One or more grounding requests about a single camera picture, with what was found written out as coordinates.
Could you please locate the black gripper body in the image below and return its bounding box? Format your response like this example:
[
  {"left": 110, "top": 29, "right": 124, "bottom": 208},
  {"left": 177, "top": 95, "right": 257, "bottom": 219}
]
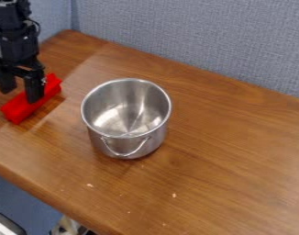
[{"left": 0, "top": 22, "right": 43, "bottom": 76}]

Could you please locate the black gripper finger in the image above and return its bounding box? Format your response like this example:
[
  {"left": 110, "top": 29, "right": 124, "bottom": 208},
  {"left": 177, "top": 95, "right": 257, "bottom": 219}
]
[
  {"left": 0, "top": 69, "right": 17, "bottom": 94},
  {"left": 22, "top": 70, "right": 45, "bottom": 104}
]

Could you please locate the red rectangular block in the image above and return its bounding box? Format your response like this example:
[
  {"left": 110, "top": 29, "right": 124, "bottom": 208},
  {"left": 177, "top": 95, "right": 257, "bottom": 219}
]
[{"left": 0, "top": 73, "right": 61, "bottom": 125}]

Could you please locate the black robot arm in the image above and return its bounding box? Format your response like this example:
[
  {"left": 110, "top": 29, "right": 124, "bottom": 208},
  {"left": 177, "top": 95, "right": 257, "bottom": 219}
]
[{"left": 0, "top": 0, "right": 45, "bottom": 104}]

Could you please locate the stainless steel pot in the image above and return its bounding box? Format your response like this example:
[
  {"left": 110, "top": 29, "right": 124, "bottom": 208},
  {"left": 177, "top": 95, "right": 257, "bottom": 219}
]
[{"left": 81, "top": 78, "right": 172, "bottom": 160}]

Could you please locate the white object under table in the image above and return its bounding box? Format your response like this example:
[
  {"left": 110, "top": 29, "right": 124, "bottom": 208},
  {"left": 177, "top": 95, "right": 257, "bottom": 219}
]
[{"left": 47, "top": 216, "right": 87, "bottom": 235}]

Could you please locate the grey device under table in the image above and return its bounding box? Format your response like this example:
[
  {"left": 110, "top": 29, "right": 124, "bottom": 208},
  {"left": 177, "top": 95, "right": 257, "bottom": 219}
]
[{"left": 0, "top": 213, "right": 26, "bottom": 235}]

